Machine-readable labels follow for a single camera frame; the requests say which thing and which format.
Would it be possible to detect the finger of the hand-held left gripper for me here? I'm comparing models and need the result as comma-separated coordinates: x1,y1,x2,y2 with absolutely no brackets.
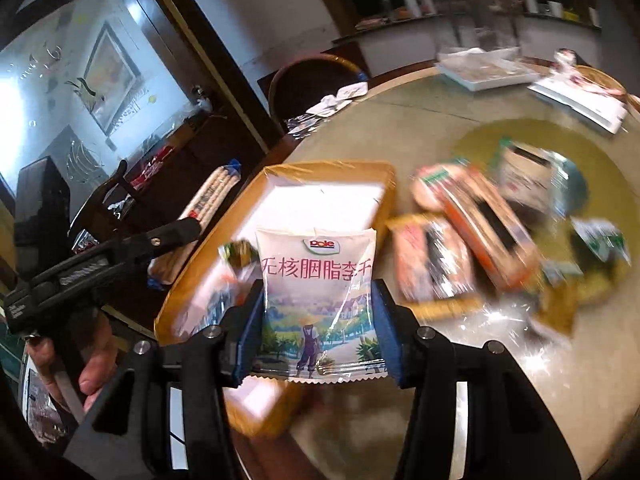
112,217,203,273

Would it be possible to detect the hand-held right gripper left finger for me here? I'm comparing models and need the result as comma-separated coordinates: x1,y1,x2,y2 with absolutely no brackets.
62,279,266,480

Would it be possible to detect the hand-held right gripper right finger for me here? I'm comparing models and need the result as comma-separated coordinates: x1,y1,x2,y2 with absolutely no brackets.
370,279,583,480

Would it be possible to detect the small green snack packet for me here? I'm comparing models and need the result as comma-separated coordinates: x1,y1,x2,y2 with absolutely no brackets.
217,240,256,273

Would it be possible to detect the white landscape print snack packet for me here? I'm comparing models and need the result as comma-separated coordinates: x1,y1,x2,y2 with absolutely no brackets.
252,226,388,383

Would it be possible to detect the round cake packet green label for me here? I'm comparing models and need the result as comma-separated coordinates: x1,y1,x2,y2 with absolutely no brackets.
410,160,476,211

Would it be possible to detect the dark seaweed packet beige label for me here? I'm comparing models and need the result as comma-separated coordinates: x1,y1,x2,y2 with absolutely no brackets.
492,140,586,216

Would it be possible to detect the green white snack packet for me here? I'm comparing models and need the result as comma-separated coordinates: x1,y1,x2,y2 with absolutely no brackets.
570,217,632,266

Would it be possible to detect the person's left hand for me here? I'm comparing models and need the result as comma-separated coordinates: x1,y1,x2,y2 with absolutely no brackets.
25,305,120,412

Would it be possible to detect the dark wooden sideboard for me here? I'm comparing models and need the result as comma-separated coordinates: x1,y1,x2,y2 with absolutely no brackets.
70,105,281,321

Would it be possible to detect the long biscuit stick packet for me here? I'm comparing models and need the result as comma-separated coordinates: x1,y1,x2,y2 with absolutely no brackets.
147,159,243,286

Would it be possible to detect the pile of red packets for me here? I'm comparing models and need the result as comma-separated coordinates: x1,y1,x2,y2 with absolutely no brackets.
127,145,176,188

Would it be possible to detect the wooden armchair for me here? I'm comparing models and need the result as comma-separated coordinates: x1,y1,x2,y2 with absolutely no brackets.
70,160,151,241

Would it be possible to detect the clear plastic packet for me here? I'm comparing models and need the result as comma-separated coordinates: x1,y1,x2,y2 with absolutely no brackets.
285,114,331,136

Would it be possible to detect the round back dark chair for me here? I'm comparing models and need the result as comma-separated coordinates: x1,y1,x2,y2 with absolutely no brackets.
267,52,371,133

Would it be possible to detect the white crumpled wrapper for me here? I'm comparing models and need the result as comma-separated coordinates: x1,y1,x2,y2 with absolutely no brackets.
305,94,353,117
335,82,368,101

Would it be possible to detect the gold lazy susan turntable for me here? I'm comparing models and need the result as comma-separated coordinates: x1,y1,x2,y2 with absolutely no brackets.
450,119,640,311

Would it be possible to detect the white rectangular tray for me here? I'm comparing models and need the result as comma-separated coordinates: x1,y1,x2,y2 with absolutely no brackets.
434,46,543,92

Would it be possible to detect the flat white tray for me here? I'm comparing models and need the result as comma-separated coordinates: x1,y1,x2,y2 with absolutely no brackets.
527,72,630,135

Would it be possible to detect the clear plastic container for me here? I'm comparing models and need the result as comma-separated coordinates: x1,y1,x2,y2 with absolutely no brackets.
450,10,521,53

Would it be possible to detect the framed wall picture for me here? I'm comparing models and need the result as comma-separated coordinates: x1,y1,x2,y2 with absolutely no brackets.
82,20,143,136

